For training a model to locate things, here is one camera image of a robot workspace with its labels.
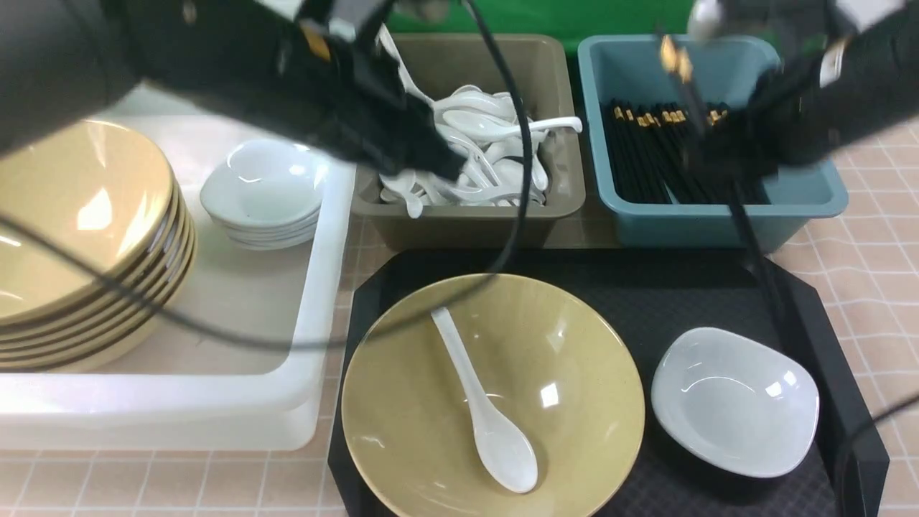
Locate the pile of white spoons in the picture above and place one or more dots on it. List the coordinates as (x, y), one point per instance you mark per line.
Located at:
(484, 128)

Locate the blue chopstick bin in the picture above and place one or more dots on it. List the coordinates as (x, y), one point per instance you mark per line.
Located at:
(626, 67)

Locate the yellow noodle bowl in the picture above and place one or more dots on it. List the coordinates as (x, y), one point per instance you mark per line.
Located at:
(546, 360)

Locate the green cloth backdrop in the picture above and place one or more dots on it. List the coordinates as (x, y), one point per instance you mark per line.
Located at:
(568, 22)

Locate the stack of white dishes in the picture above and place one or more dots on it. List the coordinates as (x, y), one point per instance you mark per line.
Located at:
(267, 193)

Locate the stack of yellow bowls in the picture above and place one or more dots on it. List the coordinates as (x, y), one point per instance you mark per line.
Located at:
(106, 193)

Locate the black serving tray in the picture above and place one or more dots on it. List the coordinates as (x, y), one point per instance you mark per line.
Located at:
(651, 297)

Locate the bundle of black chopsticks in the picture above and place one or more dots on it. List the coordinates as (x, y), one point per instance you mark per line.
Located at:
(646, 148)

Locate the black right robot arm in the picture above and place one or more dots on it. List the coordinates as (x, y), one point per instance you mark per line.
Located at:
(803, 111)

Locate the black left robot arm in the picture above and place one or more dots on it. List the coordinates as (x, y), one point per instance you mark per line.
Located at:
(319, 78)

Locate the black chopstick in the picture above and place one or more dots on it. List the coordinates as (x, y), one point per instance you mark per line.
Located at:
(676, 62)

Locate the white soup spoon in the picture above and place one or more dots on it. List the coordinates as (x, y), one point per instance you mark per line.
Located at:
(503, 448)

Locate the large white plastic tub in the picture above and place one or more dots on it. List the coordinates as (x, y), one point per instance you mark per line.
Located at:
(180, 391)

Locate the white sauce dish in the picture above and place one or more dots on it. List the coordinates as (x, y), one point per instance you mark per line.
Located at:
(736, 404)

